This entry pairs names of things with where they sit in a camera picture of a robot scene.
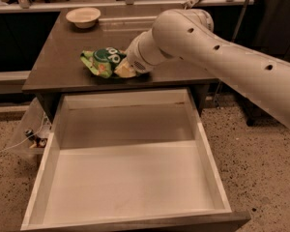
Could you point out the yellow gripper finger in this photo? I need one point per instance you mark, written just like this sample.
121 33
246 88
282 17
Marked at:
125 70

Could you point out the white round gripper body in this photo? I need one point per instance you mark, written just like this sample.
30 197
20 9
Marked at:
134 58

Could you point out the green chip bag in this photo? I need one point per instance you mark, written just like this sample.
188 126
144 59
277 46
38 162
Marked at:
102 62

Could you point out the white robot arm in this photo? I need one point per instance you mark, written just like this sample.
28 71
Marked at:
188 34

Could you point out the grey drawer cabinet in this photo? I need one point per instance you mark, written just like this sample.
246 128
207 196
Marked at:
58 69

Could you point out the open white bottom drawer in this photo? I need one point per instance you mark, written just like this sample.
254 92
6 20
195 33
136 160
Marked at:
129 162

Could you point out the white ceramic bowl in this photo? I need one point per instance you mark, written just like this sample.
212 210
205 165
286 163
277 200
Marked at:
83 18

